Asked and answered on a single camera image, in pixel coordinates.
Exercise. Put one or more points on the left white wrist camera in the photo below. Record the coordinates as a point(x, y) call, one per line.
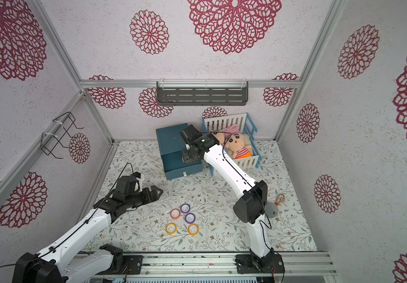
point(139, 178)

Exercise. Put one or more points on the purple tape roll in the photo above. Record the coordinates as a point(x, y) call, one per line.
point(185, 208)
point(190, 218)

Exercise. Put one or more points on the grey wall shelf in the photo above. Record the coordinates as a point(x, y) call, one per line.
point(205, 94)

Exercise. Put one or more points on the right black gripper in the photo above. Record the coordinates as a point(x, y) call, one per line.
point(191, 154)

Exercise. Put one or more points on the brown keyring toy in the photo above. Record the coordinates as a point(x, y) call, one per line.
point(280, 199)

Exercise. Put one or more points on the yellow tape roll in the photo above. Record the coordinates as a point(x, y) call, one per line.
point(171, 228)
point(193, 229)

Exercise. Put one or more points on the teal three-drawer cabinet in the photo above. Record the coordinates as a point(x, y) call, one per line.
point(169, 139)

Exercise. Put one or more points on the black wire wall rack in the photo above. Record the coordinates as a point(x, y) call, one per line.
point(50, 140)

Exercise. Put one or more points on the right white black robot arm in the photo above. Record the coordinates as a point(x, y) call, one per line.
point(250, 207)

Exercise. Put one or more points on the plush doll blue striped shirt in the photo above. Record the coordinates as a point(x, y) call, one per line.
point(221, 137)

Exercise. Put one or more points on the yellow grey toy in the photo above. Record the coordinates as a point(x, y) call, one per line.
point(271, 210)

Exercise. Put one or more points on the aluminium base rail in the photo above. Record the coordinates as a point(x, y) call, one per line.
point(223, 264)

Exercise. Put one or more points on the blue white toy crib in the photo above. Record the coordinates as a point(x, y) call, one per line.
point(245, 125)

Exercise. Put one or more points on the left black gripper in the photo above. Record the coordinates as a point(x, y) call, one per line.
point(148, 198)

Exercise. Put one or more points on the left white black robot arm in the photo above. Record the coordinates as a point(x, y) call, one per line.
point(53, 264)

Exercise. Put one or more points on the plush doll orange striped shirt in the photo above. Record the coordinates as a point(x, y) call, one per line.
point(237, 145)

